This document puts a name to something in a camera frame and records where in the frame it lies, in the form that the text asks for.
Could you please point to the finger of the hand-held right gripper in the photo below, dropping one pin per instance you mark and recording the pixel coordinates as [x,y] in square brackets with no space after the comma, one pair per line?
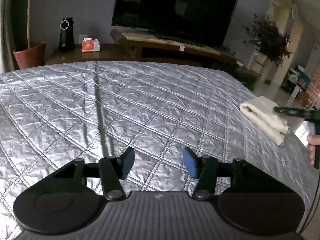
[285,110]

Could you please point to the green indoor tree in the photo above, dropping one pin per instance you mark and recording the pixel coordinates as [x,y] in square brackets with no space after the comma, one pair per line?
[31,10]

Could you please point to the black flat television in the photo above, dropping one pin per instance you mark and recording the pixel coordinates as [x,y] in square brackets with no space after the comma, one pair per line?
[175,7]

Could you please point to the light wooden tv bench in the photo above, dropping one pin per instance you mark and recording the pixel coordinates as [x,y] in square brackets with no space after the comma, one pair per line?
[160,42]

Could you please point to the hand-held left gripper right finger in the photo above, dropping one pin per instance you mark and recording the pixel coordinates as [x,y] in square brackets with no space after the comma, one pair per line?
[190,163]

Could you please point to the beige shirt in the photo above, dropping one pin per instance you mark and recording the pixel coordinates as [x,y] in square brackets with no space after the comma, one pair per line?
[262,112]

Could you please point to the white wall socket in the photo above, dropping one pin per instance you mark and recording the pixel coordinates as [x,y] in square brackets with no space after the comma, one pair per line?
[83,38]

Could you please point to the red plant pot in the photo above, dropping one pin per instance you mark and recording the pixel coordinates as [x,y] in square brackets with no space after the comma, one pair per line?
[30,56]

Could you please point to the silver quilted mat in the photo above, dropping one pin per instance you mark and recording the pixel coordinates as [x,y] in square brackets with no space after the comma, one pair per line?
[150,105]

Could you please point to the orange tissue box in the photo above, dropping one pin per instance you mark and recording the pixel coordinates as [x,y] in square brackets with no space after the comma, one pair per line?
[90,46]

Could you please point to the white plant pedestal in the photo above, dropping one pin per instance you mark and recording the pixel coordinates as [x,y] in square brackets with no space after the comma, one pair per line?
[260,63]

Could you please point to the grey curtain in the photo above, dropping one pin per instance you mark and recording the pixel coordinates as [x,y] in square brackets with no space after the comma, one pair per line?
[5,30]

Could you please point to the dark dried plant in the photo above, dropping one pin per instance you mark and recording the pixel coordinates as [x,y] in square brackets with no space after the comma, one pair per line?
[270,40]

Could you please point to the shelf with boxes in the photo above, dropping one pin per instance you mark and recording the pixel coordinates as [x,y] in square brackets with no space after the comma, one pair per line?
[305,85]

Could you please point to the black cylindrical speaker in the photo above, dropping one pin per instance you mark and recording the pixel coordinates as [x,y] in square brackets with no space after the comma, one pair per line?
[66,35]

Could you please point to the person's right hand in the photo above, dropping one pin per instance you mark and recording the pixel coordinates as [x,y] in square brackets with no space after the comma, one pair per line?
[312,140]

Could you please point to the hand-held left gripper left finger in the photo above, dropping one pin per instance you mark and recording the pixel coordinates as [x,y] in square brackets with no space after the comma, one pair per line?
[127,163]

